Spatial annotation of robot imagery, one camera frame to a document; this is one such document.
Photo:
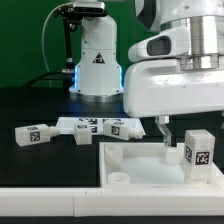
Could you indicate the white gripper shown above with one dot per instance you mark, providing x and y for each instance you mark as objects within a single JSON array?
[{"x": 159, "y": 88}]

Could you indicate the white square tabletop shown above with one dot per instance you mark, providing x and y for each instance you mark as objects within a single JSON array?
[{"x": 148, "y": 165}]

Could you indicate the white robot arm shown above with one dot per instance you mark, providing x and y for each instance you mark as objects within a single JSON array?
[{"x": 204, "y": 20}]

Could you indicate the white front fence bar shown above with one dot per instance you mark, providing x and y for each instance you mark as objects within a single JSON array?
[{"x": 111, "y": 202}]

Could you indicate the white marker sheet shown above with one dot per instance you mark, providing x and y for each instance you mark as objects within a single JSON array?
[{"x": 66, "y": 124}]

